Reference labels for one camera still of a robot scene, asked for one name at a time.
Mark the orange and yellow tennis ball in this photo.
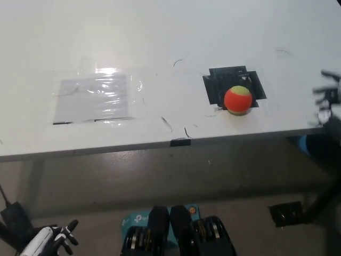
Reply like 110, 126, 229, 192
223, 85, 253, 117

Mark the teal router box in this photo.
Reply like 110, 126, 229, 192
121, 203, 199, 244

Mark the black table foot plate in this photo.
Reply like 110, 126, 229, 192
267, 201, 305, 228

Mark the black tape patch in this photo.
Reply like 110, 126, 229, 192
201, 65, 267, 109

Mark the clear plastic sheet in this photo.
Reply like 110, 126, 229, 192
51, 66, 144, 126

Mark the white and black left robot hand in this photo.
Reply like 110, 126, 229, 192
20, 219, 79, 256

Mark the black adapter cable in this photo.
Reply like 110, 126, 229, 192
0, 183, 10, 208

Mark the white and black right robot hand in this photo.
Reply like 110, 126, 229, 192
308, 70, 341, 126

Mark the black power adapter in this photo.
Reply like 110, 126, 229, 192
0, 201, 33, 242

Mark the blue object under table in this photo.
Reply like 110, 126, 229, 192
297, 135, 311, 156

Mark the black table leg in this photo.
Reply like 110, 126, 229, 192
303, 175, 341, 223

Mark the small black edge tape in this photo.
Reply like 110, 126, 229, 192
169, 138, 192, 148

